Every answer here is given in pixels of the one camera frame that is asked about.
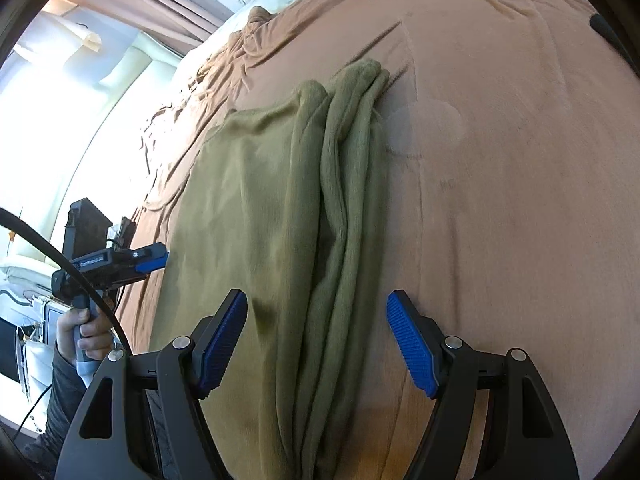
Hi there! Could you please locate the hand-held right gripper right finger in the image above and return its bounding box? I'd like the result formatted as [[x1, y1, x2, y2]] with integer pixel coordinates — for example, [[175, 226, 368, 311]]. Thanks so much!
[[386, 289, 581, 480]]

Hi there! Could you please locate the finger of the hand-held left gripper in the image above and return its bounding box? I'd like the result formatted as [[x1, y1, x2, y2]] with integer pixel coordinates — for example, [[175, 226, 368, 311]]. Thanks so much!
[[135, 242, 171, 276]]

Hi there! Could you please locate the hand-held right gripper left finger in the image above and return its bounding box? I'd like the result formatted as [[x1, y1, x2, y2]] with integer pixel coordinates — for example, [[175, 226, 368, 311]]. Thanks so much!
[[55, 288, 248, 480]]

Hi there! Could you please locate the tan printed t-shirt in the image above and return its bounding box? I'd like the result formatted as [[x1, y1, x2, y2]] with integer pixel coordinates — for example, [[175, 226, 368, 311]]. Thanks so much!
[[147, 58, 391, 480]]

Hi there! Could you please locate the person's left forearm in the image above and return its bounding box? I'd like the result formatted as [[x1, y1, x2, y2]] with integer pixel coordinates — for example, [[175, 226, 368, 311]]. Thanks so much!
[[20, 345, 96, 461]]

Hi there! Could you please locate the person's left hand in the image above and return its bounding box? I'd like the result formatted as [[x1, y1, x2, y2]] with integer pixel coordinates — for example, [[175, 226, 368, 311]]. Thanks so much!
[[56, 305, 117, 363]]

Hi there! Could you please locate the orange fleece blanket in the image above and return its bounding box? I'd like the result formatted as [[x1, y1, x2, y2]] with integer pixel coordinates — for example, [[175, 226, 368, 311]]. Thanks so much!
[[112, 0, 640, 480]]

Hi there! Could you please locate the pink curtain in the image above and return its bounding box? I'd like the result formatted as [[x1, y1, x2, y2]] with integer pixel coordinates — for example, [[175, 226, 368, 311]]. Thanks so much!
[[82, 0, 251, 58]]

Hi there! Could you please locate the black cloth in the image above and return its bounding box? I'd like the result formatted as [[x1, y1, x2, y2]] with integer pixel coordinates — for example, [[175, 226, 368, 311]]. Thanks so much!
[[589, 12, 631, 61]]

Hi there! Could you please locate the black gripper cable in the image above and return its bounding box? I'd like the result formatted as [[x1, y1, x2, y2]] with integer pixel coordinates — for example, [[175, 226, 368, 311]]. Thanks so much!
[[0, 207, 132, 356]]

